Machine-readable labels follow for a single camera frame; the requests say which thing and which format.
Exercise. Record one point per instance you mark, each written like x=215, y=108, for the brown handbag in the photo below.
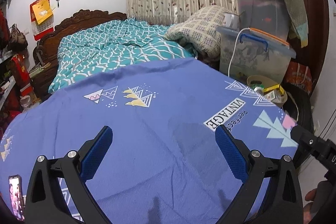
x=17, y=41

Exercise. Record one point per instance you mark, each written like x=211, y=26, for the blue printed blanket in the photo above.
x=164, y=165

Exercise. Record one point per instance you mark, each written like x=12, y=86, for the crushed green soda can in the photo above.
x=259, y=89

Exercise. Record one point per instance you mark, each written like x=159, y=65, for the teal patterned duvet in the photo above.
x=111, y=45

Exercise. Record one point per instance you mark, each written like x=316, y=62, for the red yellow wall calendar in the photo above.
x=42, y=18

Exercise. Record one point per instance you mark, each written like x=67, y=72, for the grey wall shelves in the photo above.
x=7, y=79

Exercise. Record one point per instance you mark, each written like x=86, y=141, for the red gift box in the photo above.
x=21, y=75

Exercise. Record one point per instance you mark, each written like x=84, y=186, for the lower clear storage bin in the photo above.
x=245, y=54

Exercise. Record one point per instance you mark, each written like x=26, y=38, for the folded checkered quilt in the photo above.
x=200, y=30

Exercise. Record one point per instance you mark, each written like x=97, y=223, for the yellow small cardboard box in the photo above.
x=274, y=87

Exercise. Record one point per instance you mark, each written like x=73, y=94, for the person's right hand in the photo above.
x=308, y=215

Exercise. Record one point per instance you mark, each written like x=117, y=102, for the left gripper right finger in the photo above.
x=269, y=192

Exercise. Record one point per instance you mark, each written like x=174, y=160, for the black smartphone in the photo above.
x=16, y=198

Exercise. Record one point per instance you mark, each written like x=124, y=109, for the clear storage bin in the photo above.
x=245, y=54
x=270, y=16

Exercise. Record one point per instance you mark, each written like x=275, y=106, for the red orange shopping bag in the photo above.
x=300, y=76

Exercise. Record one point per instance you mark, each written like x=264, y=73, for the wooden nightstand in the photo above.
x=42, y=81

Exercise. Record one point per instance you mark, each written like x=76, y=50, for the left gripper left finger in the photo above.
x=45, y=202

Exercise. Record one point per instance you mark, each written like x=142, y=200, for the carved wooden headboard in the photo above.
x=47, y=47

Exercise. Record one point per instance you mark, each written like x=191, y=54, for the upper clear storage bin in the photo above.
x=270, y=16

